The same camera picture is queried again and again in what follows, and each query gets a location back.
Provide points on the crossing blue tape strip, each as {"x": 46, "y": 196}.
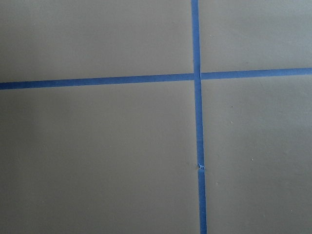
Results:
{"x": 153, "y": 78}

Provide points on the long blue tape strip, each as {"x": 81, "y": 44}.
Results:
{"x": 199, "y": 118}

